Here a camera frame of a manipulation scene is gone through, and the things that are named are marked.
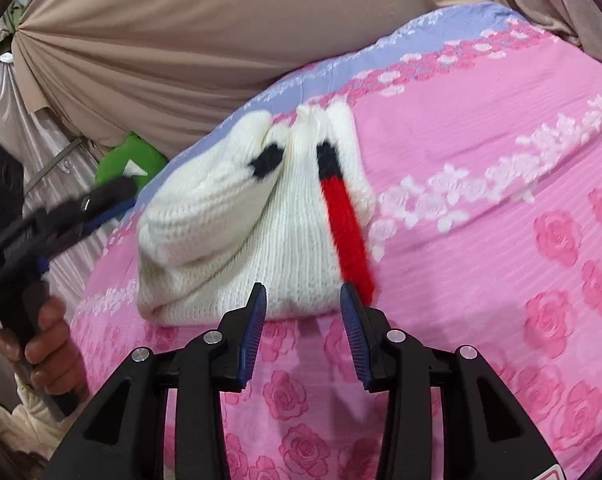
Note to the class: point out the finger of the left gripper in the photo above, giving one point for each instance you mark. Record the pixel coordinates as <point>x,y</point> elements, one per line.
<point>110,199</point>

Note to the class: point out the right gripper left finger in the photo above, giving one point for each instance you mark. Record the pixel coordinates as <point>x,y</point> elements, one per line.
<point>120,433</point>

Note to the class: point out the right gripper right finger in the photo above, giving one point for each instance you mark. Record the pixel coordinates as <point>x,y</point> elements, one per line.
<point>487,434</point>

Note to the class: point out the white red navy knit sweater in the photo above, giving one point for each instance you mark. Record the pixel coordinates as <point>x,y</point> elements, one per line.
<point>281,205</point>

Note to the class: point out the white sleeve forearm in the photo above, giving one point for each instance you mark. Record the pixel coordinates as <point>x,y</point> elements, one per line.
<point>30,427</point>

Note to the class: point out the person's left hand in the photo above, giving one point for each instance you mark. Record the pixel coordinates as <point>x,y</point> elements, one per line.
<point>51,361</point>

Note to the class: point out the green plush cushion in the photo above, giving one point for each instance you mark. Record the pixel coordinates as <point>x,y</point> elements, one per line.
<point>135,158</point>

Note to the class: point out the beige draped curtain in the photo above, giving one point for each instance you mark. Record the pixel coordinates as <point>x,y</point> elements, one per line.
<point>172,70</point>

